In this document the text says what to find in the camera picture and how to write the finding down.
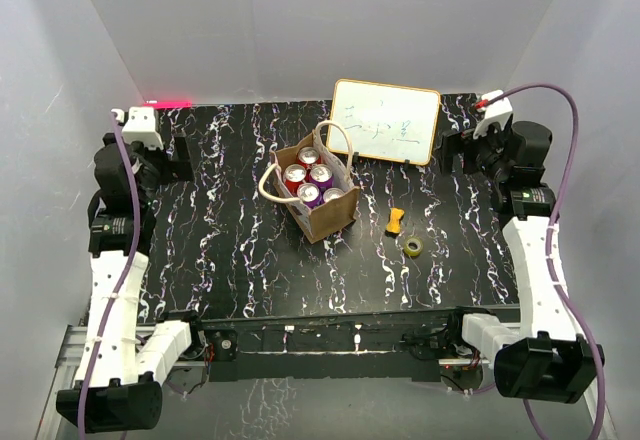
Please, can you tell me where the orange dog bone toy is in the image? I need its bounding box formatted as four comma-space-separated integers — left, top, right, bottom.
385, 207, 405, 236

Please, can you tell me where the purple cable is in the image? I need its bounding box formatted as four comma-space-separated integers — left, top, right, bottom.
492, 82, 607, 440
77, 109, 144, 440

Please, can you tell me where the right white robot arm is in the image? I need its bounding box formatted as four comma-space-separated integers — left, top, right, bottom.
436, 121, 604, 404

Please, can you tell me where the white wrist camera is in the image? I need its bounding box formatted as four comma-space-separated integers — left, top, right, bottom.
473, 90, 513, 140
111, 106, 164, 151

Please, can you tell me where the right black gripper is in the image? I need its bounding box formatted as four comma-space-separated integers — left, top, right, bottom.
435, 120, 512, 183

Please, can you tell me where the red cola can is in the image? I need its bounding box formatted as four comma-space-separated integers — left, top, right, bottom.
296, 146, 322, 170
282, 163, 307, 196

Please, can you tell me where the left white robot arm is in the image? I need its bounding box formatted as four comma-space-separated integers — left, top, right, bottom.
56, 133, 207, 436

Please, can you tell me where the purple soda can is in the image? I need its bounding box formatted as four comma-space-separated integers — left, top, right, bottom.
297, 182, 322, 209
322, 187, 345, 204
309, 164, 334, 193

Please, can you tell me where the yellow tape roll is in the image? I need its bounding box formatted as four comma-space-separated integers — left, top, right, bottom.
403, 237, 424, 258

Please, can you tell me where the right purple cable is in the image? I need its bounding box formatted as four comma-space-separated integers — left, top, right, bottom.
492, 82, 607, 440

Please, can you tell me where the small whiteboard orange frame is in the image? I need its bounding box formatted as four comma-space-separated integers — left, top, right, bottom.
326, 79, 441, 166

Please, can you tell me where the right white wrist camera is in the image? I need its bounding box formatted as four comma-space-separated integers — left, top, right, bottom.
473, 90, 513, 140

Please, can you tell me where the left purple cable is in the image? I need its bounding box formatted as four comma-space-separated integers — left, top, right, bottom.
77, 109, 144, 440

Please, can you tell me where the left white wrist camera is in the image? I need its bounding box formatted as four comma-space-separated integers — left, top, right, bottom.
111, 106, 164, 151

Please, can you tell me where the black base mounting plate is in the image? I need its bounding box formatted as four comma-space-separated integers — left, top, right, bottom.
149, 309, 506, 384

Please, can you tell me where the pink red tape strip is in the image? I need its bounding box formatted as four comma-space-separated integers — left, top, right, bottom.
144, 100, 192, 109

